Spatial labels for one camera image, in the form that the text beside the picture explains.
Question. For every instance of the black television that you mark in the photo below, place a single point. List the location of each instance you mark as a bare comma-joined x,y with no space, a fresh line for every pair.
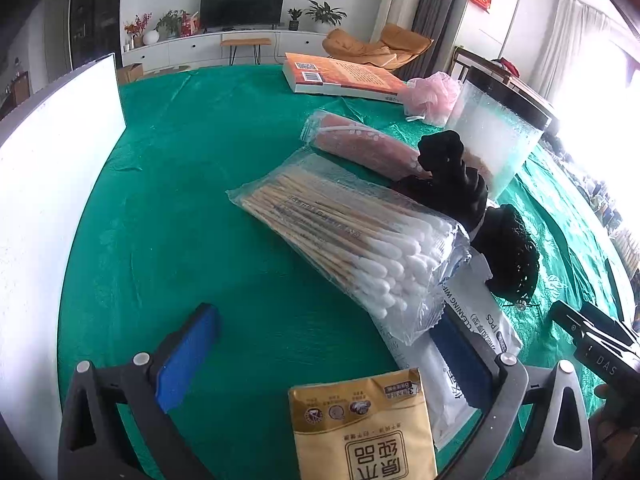
242,6

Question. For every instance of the cotton swab bag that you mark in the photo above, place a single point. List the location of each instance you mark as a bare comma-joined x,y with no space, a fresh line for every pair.
340,225

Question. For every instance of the orange lounge chair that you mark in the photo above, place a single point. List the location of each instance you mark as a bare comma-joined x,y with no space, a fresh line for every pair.
370,50

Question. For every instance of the person's right hand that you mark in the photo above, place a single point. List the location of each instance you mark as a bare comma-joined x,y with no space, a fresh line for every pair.
617,425

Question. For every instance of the grey curtain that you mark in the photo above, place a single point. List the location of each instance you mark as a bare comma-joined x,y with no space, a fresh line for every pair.
440,10

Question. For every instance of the yellow tissue pack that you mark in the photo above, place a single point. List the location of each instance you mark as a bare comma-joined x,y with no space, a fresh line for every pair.
360,430

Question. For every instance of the green tablecloth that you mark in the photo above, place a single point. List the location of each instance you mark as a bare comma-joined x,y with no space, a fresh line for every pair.
200,210

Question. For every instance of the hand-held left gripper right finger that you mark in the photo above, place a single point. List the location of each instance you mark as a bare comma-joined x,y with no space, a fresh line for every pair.
462,360

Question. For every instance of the small potted plant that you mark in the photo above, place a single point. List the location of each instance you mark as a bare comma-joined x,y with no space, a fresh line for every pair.
294,19

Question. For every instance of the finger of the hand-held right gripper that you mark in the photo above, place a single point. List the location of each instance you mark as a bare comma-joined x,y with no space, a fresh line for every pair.
615,322
585,327

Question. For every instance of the black mesh pouf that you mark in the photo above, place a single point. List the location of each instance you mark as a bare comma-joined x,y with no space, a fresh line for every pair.
510,250

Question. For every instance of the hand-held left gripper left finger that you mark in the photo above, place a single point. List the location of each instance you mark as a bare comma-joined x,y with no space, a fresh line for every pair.
187,355

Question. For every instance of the red gift box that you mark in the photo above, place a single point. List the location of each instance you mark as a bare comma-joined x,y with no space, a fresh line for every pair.
190,25

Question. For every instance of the pink bath pouf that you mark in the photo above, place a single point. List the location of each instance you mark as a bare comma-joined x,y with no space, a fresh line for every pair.
432,95

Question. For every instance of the wooden chair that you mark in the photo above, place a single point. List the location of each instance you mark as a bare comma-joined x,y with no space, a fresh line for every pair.
475,62

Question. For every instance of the red flower arrangement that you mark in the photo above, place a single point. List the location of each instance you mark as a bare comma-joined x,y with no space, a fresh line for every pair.
137,27

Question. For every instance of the white round vase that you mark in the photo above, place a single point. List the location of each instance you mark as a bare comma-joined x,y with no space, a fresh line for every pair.
150,37

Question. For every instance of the dark display shelf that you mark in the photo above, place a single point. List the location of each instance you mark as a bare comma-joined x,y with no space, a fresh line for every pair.
95,15

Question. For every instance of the large green potted plant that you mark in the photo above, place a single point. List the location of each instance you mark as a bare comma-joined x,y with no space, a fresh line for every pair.
325,12

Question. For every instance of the clear jar with black lid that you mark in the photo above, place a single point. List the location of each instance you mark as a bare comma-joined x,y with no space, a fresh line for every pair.
495,135

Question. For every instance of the wooden stool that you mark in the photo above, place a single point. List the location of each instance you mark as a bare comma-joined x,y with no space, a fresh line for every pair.
246,42

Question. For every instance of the cardboard box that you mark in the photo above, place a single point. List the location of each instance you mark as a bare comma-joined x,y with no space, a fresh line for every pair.
130,72

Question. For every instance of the orange book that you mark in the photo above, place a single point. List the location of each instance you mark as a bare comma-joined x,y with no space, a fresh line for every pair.
345,72

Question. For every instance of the sheer window curtain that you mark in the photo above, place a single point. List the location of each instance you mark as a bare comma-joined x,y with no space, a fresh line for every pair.
570,45

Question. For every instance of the leafy green potted plant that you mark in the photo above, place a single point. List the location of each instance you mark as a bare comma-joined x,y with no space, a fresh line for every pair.
171,22

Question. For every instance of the white television cabinet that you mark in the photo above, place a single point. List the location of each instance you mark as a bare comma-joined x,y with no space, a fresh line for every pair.
200,47

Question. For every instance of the white wet wipes pack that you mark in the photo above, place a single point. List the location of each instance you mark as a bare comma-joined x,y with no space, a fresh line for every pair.
430,375

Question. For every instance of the white board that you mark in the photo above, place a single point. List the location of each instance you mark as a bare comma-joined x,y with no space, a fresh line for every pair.
45,210

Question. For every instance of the pink floral cloth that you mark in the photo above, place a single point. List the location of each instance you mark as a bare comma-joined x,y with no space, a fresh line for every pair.
360,142

